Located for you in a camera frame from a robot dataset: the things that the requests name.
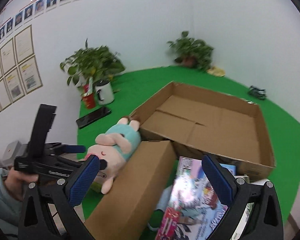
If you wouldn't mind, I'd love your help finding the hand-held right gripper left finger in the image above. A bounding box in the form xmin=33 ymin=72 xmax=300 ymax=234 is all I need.
xmin=17 ymin=155 xmax=100 ymax=240

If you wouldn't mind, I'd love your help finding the white mug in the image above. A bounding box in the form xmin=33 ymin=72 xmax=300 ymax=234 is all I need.
xmin=94 ymin=79 xmax=115 ymax=105

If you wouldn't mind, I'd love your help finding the teal cloth item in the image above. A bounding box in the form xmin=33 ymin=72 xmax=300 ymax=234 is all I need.
xmin=155 ymin=186 xmax=176 ymax=212

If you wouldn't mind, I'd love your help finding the row of portrait photos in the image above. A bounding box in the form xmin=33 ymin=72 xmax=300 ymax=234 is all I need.
xmin=0 ymin=0 xmax=115 ymax=53

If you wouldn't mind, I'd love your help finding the dark green wire holder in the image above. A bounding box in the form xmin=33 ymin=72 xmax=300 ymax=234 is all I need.
xmin=247 ymin=85 xmax=267 ymax=100

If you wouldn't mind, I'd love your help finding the yellow plate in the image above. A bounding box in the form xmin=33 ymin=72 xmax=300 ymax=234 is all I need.
xmin=206 ymin=66 xmax=226 ymax=77

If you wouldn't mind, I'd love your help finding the person's left hand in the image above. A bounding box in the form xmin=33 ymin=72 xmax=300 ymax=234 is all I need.
xmin=4 ymin=166 xmax=40 ymax=201

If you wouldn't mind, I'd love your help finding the grey plastic box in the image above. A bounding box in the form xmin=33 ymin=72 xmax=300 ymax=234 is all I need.
xmin=2 ymin=141 xmax=28 ymax=166

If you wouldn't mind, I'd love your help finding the small leafy potted plant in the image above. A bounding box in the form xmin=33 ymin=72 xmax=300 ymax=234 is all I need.
xmin=167 ymin=31 xmax=215 ymax=71

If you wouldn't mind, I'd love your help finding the large leafy potted plant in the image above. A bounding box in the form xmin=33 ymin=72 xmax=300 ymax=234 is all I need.
xmin=60 ymin=39 xmax=127 ymax=95

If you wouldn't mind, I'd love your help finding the pink pig plush toy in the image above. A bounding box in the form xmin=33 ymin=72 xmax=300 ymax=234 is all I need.
xmin=84 ymin=117 xmax=142 ymax=195

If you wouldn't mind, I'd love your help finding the colourful blue game box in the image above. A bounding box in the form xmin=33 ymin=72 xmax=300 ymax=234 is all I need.
xmin=155 ymin=156 xmax=237 ymax=240

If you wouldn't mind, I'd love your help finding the group of framed certificates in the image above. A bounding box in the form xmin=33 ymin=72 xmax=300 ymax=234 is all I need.
xmin=0 ymin=25 xmax=43 ymax=122

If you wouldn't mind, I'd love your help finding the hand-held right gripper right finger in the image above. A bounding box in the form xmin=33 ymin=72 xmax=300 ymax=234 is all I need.
xmin=201 ymin=154 xmax=284 ymax=240

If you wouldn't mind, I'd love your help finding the black smartphone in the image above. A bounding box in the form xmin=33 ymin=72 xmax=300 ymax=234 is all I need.
xmin=76 ymin=106 xmax=112 ymax=130

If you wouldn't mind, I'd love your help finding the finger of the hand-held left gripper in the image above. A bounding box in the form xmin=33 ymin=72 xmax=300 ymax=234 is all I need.
xmin=62 ymin=144 xmax=87 ymax=154
xmin=57 ymin=156 xmax=108 ymax=170

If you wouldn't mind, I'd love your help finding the brown cardboard box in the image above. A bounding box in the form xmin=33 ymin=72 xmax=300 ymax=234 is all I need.
xmin=84 ymin=81 xmax=275 ymax=240

